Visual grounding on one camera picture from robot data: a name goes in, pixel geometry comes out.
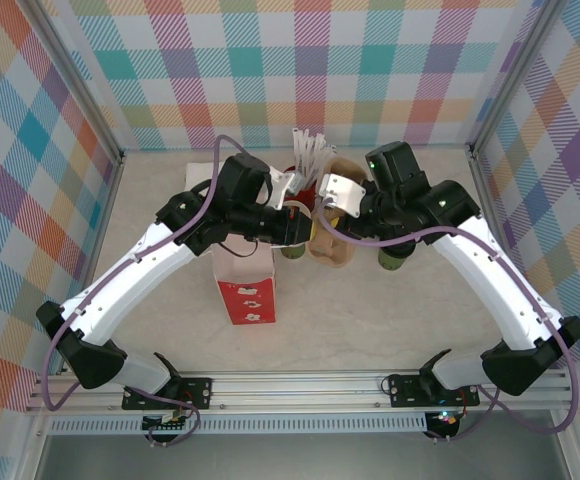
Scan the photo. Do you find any green white paper cup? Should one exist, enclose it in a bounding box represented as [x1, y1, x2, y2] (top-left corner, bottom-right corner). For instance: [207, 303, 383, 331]
[376, 243, 417, 274]
[281, 241, 307, 263]

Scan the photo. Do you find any red white paper gift bag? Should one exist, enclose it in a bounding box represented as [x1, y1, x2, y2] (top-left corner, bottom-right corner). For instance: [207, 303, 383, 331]
[211, 199, 317, 327]

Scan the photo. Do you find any red metal bucket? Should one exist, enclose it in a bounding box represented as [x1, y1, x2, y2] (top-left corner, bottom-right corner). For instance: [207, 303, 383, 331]
[282, 166, 320, 211]

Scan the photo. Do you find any white paper napkin stack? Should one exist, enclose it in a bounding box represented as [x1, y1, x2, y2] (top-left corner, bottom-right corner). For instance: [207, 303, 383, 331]
[184, 160, 231, 196]

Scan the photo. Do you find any small green circuit board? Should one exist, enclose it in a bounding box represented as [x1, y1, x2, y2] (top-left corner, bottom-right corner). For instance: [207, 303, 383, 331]
[142, 408, 192, 434]

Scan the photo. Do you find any circuit board with lit LEDs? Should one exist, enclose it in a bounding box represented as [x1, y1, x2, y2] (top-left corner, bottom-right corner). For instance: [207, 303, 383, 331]
[427, 409, 460, 430]

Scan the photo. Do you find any grey metal base panel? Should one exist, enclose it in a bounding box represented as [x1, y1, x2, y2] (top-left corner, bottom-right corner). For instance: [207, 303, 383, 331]
[29, 432, 571, 480]

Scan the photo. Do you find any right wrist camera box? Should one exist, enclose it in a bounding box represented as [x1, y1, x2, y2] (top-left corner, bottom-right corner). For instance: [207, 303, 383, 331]
[318, 173, 367, 220]

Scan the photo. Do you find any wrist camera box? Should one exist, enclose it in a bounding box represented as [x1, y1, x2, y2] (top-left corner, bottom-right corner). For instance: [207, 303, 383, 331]
[318, 173, 367, 220]
[267, 167, 306, 211]

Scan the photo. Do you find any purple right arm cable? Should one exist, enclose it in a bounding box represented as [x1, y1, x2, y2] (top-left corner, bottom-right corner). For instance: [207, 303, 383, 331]
[317, 199, 579, 444]

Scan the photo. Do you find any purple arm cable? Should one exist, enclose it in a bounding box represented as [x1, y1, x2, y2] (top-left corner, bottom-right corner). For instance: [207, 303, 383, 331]
[43, 134, 276, 446]
[317, 199, 579, 444]

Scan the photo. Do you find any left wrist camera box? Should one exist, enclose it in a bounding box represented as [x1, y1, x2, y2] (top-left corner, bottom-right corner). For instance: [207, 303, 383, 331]
[267, 167, 306, 211]

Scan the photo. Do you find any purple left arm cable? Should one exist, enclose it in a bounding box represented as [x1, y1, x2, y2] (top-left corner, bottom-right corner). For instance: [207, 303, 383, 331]
[43, 134, 276, 446]

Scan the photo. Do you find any aluminium side rail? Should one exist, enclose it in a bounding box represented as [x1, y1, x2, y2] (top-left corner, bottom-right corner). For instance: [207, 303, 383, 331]
[72, 149, 127, 311]
[469, 147, 514, 281]

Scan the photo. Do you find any aluminium mounting rail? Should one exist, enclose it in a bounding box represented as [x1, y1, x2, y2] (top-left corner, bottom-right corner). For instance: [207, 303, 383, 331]
[24, 367, 579, 415]

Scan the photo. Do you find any aluminium frame post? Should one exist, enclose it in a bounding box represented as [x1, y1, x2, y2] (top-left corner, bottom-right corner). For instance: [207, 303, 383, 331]
[28, 0, 126, 164]
[468, 0, 569, 151]

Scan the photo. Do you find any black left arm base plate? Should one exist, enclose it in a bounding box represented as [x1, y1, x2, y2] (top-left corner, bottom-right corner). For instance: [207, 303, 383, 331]
[122, 377, 214, 412]

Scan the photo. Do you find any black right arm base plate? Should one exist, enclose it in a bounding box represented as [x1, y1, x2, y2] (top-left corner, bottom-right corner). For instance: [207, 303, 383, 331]
[387, 372, 481, 409]

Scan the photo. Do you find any perforated metal cable tray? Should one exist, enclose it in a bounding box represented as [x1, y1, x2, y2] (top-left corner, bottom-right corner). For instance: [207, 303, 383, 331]
[47, 413, 429, 435]

